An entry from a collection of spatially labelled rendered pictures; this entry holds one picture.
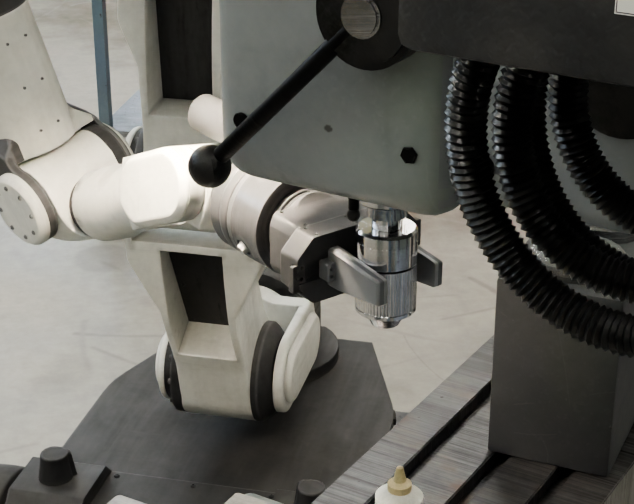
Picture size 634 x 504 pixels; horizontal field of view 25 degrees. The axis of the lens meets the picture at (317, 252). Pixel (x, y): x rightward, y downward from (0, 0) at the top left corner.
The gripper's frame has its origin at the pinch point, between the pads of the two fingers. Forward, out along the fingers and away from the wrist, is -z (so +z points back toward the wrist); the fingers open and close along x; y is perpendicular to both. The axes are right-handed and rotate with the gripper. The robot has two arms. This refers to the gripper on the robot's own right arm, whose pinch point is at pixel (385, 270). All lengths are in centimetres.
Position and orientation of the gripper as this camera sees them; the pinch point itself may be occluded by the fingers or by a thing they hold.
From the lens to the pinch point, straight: 110.5
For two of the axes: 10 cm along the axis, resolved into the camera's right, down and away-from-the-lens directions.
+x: 8.0, -2.5, 5.5
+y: 0.0, 9.1, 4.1
